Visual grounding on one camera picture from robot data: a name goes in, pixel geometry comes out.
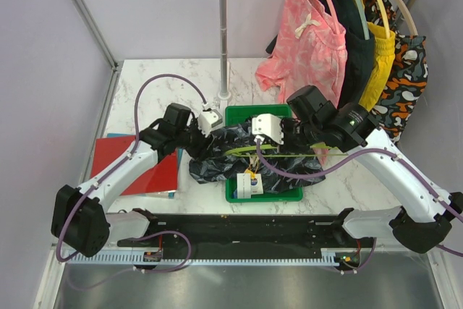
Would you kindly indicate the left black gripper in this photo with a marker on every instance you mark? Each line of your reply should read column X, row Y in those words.
column 197, row 141

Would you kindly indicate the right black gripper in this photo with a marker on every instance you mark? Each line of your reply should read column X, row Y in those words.
column 288, row 132

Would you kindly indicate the green hanger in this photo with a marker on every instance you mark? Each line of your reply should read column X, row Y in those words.
column 278, row 152

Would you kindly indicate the dark patterned shorts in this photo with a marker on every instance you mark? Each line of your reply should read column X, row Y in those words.
column 218, row 167

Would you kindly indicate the white blue price tag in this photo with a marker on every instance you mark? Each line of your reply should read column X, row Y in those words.
column 249, row 184

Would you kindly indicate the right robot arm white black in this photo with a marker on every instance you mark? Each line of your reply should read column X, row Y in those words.
column 423, row 218

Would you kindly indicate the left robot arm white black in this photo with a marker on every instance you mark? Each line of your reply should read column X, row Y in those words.
column 82, row 219

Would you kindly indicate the camouflage patterned shorts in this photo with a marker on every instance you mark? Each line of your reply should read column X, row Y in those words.
column 408, row 77

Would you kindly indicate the yellow shorts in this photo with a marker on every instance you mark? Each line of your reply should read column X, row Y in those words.
column 383, row 60

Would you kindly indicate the grey blue hanger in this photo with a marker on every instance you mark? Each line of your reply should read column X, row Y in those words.
column 356, row 16

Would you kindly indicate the red folder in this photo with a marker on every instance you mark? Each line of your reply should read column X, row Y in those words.
column 109, row 148

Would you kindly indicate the green plastic tray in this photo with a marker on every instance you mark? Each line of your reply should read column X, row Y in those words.
column 238, row 114

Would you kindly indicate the pink dress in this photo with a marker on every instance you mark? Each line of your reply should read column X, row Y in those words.
column 307, row 52

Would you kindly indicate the dark navy garment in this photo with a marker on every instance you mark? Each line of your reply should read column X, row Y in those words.
column 360, row 58

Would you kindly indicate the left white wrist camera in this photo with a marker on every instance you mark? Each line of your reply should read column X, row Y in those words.
column 209, row 119

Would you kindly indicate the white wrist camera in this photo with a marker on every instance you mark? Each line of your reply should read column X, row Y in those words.
column 268, row 125
column 209, row 119

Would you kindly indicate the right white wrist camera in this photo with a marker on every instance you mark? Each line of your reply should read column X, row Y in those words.
column 268, row 125

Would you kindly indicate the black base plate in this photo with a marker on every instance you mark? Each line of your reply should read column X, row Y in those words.
column 247, row 237

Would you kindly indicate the white cable duct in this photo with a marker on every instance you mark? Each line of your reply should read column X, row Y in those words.
column 145, row 258

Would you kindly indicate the aluminium frame post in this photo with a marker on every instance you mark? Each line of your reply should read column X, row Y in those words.
column 95, row 32

